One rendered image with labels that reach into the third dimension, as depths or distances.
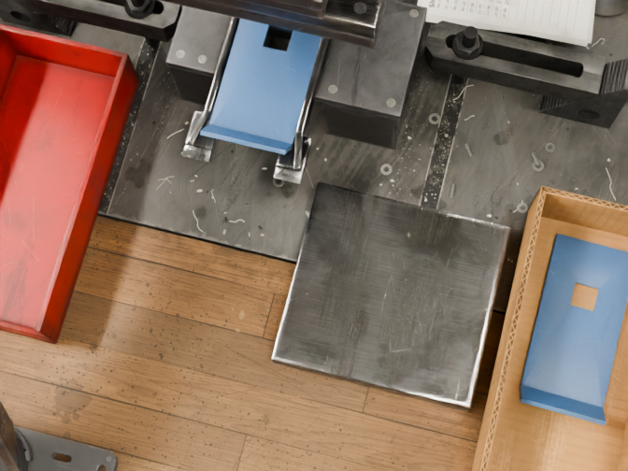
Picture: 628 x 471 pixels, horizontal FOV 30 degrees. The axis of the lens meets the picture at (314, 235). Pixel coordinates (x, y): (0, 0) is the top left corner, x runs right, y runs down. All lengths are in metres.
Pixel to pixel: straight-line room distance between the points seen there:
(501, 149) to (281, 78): 0.21
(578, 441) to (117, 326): 0.40
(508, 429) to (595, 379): 0.08
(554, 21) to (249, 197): 0.31
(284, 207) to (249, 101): 0.11
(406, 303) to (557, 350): 0.13
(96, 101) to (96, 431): 0.29
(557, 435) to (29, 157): 0.52
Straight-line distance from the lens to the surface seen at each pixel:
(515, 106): 1.07
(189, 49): 1.00
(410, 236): 1.00
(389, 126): 0.99
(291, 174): 0.95
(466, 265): 1.00
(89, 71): 1.09
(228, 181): 1.04
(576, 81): 1.01
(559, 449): 1.00
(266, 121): 0.96
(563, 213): 1.02
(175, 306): 1.02
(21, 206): 1.06
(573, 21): 1.06
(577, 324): 1.01
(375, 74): 0.98
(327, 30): 0.85
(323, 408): 0.99
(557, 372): 1.00
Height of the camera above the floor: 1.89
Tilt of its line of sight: 75 degrees down
